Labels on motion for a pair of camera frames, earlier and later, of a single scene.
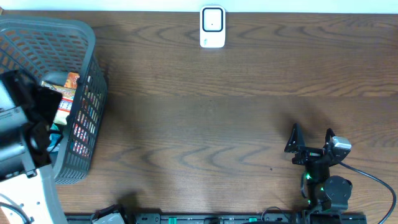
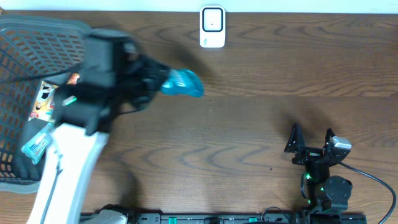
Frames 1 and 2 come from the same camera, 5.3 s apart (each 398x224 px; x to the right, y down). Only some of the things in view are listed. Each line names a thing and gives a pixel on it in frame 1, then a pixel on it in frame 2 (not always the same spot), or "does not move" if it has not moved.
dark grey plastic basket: x=50 y=48 does not move
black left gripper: x=44 y=97 to x=160 y=71
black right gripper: x=309 y=154 does not move
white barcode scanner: x=212 y=26 does not move
